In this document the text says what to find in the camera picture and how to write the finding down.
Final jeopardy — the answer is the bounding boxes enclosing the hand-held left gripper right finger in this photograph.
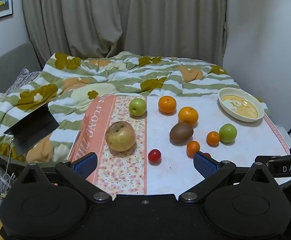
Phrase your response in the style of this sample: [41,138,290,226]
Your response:
[179,151,277,204]

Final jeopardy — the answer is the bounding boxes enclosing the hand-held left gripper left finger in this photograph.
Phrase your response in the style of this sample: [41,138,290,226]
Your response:
[16,151,113,204]

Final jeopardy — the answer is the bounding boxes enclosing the small mandarin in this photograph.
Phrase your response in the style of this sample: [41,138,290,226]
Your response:
[206,131,221,146]
[187,140,201,157]

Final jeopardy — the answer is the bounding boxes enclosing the brown kiwi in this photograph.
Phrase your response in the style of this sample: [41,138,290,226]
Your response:
[170,122,194,143]

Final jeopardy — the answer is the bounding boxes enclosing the green apple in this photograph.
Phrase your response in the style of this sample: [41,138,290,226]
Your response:
[219,123,237,144]
[128,98,147,117]

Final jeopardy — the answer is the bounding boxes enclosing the large yellow apple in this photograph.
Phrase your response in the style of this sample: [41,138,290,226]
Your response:
[105,121,136,152]

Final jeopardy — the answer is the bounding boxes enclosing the cream plate with bear print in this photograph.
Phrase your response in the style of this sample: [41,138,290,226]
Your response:
[218,87,265,123]

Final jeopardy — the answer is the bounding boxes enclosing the pink floral tablecloth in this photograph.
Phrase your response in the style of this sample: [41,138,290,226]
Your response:
[67,94,291,197]

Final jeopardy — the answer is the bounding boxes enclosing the large orange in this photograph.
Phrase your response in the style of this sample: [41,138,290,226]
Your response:
[158,96,177,114]
[178,106,199,127]

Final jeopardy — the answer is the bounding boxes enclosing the dark open laptop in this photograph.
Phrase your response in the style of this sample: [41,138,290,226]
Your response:
[3,102,60,156]

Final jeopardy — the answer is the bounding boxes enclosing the green striped floral blanket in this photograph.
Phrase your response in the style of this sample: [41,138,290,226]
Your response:
[0,51,271,164]

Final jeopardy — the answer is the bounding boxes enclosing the grey floral pillow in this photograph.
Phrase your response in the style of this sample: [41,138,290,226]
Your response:
[2,66,42,96]

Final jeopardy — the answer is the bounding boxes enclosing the grey headboard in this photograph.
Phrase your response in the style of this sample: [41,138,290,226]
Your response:
[0,42,42,113]

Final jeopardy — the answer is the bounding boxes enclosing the beige curtain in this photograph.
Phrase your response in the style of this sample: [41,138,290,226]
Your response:
[20,0,228,67]

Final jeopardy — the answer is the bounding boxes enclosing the white cable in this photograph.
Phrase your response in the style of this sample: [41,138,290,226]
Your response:
[0,135,16,198]

